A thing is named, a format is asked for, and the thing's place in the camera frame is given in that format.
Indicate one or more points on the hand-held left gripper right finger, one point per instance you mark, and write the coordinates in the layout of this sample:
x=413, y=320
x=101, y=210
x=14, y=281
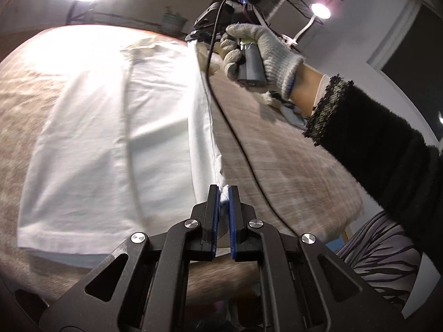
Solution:
x=234, y=221

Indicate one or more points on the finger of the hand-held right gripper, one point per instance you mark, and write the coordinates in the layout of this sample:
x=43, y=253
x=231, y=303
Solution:
x=193, y=37

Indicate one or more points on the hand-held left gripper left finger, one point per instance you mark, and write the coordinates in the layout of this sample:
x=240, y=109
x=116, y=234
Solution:
x=215, y=214

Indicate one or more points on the white garment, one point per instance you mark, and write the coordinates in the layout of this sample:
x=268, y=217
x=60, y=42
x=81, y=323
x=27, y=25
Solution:
x=103, y=138

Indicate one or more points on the person's right forearm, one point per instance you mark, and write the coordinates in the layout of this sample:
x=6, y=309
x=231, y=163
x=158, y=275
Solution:
x=377, y=145

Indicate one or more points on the person's right hand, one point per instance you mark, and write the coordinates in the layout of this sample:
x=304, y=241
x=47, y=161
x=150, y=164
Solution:
x=273, y=55

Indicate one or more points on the potted plant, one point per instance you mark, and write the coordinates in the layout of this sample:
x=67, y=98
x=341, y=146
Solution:
x=172, y=19

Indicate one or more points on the brown tablecloth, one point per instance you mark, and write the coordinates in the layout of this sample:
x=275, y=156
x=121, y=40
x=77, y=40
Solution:
x=283, y=159

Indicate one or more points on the small round lamp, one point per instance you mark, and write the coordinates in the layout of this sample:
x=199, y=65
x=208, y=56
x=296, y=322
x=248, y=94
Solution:
x=319, y=10

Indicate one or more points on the crumpled white cloth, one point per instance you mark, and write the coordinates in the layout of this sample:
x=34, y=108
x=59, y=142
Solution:
x=287, y=109

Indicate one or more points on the person's striped clothing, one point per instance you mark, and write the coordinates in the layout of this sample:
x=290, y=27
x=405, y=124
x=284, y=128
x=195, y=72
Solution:
x=384, y=252

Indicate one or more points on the dark window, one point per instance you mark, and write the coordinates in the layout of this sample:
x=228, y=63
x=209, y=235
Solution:
x=412, y=52

